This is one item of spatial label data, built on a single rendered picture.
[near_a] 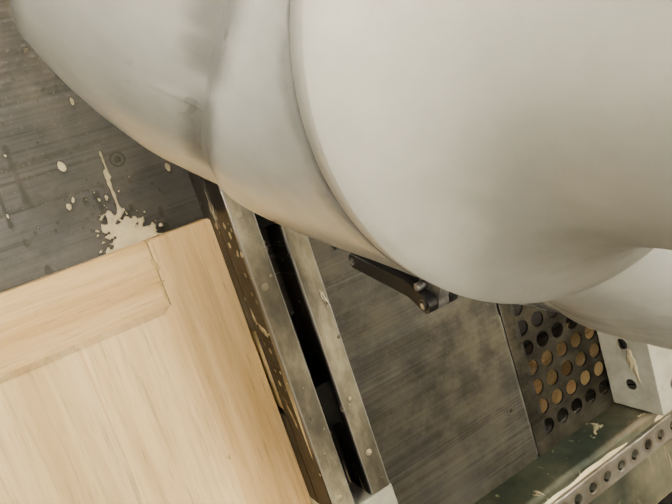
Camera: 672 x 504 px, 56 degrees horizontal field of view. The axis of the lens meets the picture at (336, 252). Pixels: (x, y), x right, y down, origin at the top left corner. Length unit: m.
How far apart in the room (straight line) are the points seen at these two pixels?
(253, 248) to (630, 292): 0.36
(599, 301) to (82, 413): 0.44
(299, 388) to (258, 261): 0.11
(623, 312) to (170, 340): 0.41
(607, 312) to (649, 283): 0.02
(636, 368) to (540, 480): 0.18
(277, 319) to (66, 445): 0.19
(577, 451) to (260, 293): 0.47
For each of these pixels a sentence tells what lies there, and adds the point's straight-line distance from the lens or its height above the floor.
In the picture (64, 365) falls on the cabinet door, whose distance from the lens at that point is 0.55.
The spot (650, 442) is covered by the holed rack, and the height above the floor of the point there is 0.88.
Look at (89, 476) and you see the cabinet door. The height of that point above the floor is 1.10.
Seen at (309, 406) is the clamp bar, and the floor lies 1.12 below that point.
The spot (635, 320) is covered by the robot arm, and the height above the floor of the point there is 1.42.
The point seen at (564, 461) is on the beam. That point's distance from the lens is 0.83.
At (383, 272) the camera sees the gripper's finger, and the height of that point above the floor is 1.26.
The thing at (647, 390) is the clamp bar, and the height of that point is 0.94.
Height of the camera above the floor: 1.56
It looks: 40 degrees down
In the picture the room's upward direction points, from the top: straight up
